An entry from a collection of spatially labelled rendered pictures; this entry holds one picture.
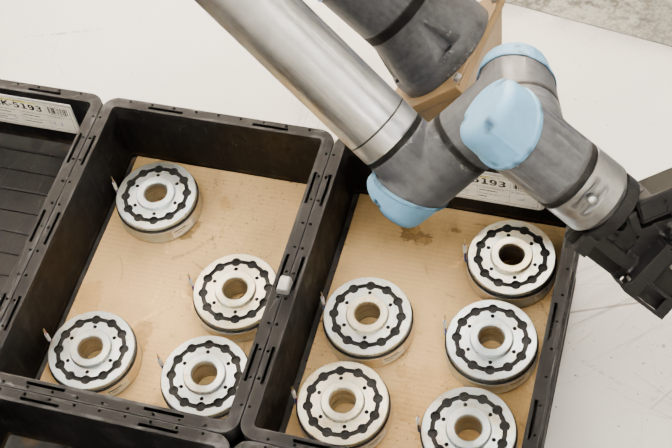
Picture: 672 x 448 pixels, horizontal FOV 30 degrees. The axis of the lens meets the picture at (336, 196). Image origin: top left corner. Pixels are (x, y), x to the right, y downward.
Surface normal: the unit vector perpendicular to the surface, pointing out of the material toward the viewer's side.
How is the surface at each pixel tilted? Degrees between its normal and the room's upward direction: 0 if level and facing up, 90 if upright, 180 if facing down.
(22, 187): 0
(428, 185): 63
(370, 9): 70
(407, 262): 0
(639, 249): 58
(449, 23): 29
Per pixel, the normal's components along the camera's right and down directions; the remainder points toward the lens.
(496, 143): -0.18, 0.59
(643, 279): 0.09, 0.37
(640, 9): -0.10, -0.57
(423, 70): -0.40, 0.45
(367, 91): 0.39, -0.13
